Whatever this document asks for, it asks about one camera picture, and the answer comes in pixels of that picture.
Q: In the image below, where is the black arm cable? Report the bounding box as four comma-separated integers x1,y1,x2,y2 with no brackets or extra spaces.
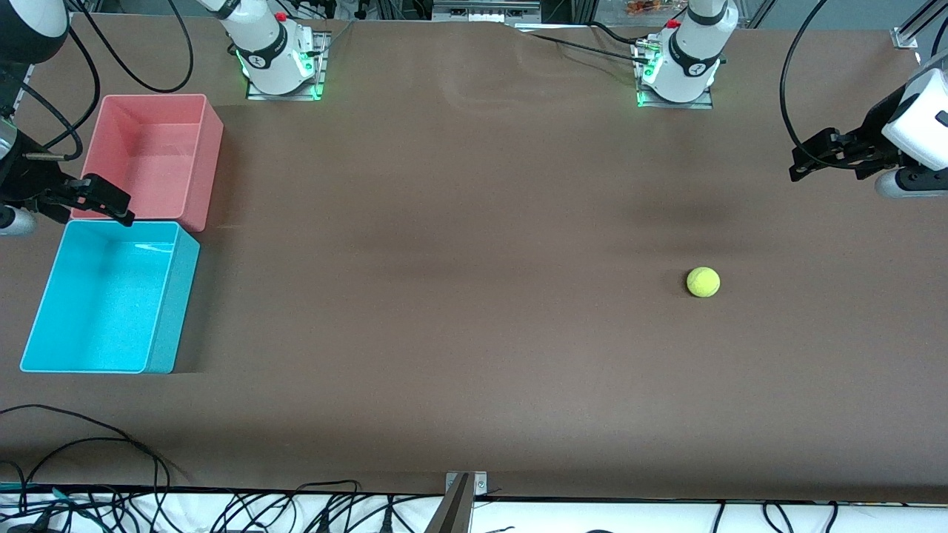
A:
15,0,195,161
780,0,948,170

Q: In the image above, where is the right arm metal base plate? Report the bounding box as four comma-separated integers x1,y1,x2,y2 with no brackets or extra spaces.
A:
246,30,330,101

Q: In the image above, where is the yellow tennis ball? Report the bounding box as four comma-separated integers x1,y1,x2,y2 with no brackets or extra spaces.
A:
687,266,721,298

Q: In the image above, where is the short black base cable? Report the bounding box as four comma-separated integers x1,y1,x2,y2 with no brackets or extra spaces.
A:
589,21,645,44

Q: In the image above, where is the dark grey mount bar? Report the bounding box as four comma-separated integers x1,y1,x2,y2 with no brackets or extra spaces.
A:
424,474,475,533

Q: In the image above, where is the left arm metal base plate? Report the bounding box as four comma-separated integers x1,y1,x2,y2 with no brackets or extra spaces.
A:
633,41,715,110

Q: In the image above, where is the teal cable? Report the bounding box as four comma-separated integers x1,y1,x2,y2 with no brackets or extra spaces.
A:
0,483,97,506

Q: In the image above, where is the arched black cable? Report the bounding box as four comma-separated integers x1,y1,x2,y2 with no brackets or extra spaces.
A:
296,480,364,495

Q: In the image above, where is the large looped black cable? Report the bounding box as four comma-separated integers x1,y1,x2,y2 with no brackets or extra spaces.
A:
0,405,173,493

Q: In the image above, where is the long black base cable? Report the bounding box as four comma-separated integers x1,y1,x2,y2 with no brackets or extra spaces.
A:
511,26,649,64

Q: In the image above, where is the small looped black cable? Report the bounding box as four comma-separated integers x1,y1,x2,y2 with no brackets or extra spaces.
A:
22,437,160,512

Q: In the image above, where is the pink plastic bin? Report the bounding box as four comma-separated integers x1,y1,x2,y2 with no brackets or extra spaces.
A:
71,93,224,232

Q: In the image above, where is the aluminium corner profile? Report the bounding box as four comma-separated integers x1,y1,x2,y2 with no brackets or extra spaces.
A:
891,0,948,50

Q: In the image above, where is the blue plastic bin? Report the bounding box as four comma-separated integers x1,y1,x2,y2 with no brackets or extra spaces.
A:
20,220,201,375

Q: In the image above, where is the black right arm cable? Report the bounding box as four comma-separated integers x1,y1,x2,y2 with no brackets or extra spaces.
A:
15,0,195,161

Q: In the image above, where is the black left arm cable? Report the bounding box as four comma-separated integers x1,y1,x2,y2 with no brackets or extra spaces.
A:
780,0,948,170

